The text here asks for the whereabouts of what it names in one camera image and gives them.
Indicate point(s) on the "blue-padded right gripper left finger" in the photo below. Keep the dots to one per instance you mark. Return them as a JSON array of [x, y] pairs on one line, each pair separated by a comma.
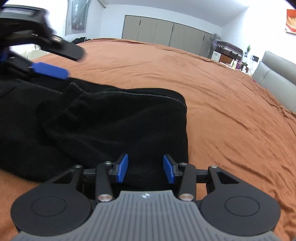
[[118, 169]]

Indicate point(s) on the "orange-brown bed cover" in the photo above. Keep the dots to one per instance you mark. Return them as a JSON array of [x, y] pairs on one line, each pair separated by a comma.
[[232, 122]]

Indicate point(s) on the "grey wardrobe doors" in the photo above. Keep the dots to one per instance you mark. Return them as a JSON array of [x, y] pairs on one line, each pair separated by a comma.
[[156, 31]]

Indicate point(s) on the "black pants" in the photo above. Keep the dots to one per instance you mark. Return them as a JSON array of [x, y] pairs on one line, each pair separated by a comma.
[[48, 126]]

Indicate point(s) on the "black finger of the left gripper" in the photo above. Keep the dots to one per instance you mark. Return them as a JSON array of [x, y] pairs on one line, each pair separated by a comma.
[[58, 46]]

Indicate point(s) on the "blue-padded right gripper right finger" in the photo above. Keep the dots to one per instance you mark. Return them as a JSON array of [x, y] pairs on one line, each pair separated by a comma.
[[172, 169]]

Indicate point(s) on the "grey padded headboard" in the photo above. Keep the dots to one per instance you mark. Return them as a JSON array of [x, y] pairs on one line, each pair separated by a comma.
[[277, 75]]

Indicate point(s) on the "orange wall picture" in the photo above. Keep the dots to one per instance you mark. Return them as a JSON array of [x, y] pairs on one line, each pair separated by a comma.
[[290, 25]]

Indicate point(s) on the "grey wall poster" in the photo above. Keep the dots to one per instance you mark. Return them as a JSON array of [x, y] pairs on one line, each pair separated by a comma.
[[76, 18]]

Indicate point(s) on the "standing fan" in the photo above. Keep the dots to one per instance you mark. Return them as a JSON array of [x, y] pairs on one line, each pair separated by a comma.
[[214, 39]]

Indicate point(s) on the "cluttered bedside shelf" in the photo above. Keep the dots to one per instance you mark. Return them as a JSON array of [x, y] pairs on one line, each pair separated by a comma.
[[234, 57]]

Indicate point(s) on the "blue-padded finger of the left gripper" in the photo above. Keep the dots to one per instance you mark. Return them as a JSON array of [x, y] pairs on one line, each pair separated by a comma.
[[50, 70]]

